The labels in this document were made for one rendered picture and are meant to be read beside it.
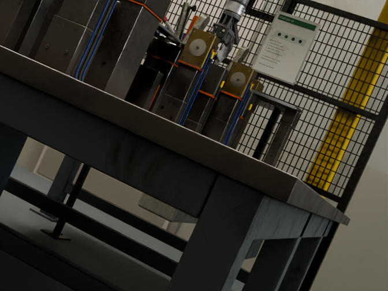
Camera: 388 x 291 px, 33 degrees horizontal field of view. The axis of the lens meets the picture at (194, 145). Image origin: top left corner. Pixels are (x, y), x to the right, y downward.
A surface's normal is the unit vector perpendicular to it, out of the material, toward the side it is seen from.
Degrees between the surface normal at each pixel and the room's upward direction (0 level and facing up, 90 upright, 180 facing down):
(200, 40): 90
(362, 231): 90
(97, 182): 90
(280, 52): 90
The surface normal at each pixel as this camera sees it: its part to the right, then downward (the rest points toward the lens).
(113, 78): 0.84, 0.37
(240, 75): -0.36, -0.18
